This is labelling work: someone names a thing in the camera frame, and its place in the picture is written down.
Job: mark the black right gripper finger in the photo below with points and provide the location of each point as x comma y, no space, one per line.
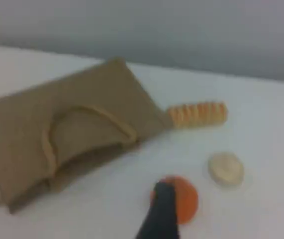
162,214

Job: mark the brown burlap bag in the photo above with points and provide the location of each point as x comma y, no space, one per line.
82,99

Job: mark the orange persimmon fruit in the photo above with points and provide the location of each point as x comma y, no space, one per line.
186,199

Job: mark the cream round pastry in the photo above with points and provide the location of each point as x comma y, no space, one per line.
226,170

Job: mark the ridged orange bread roll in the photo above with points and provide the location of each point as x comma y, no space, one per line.
199,115

